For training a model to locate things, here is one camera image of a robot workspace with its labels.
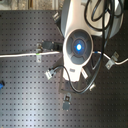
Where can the grey gripper body blue light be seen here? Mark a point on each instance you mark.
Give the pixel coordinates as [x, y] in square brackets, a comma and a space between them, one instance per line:
[77, 51]

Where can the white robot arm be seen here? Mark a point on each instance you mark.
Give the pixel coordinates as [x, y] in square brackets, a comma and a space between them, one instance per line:
[80, 21]

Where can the black connector block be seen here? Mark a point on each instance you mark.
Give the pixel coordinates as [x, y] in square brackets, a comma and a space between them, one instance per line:
[50, 45]

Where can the silver plug connector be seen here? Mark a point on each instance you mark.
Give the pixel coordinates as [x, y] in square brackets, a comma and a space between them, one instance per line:
[50, 73]

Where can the metal clip top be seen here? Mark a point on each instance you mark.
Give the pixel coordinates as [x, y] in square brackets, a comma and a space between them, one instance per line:
[56, 17]

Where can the metal clip lower right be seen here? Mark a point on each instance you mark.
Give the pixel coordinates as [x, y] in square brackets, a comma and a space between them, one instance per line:
[93, 86]

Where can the metal clip bottom center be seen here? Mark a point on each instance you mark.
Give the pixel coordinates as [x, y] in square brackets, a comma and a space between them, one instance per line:
[66, 102]

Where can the black perforated breadboard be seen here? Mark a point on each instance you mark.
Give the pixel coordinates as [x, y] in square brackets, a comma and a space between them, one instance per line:
[30, 100]

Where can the metal cable clip right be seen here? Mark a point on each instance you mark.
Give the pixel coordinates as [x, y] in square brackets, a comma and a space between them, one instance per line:
[112, 60]

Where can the metal cable clip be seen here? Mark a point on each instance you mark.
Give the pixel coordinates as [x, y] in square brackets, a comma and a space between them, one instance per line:
[38, 52]
[112, 60]

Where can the metal cable clip left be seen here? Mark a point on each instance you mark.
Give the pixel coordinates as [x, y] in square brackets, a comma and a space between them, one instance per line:
[38, 52]

